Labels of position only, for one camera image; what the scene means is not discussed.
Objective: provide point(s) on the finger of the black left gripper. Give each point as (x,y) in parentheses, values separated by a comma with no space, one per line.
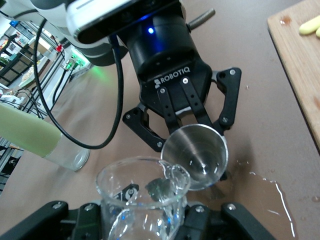
(140,122)
(231,100)

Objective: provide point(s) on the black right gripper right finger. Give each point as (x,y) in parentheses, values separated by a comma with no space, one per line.
(225,225)

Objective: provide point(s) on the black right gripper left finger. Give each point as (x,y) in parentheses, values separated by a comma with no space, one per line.
(50,220)

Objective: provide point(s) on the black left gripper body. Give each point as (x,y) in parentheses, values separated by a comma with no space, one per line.
(170,57)

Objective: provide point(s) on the steel double jigger cup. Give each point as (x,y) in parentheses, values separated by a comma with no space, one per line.
(195,150)

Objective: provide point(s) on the clear glass beaker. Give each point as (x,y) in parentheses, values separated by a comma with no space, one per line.
(140,200)

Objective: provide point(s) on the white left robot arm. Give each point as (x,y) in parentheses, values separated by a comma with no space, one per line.
(82,51)

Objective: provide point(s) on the brown table cover sheet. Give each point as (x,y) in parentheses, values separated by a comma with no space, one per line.
(250,125)

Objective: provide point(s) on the spilled liquid puddle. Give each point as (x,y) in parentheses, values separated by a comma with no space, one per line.
(270,195)

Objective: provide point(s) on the green sleeved glass bottle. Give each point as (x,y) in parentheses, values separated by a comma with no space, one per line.
(30,132)

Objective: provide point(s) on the yellow plastic knife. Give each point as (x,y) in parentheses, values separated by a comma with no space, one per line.
(310,25)

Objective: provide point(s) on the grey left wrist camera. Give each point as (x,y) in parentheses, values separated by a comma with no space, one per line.
(100,22)

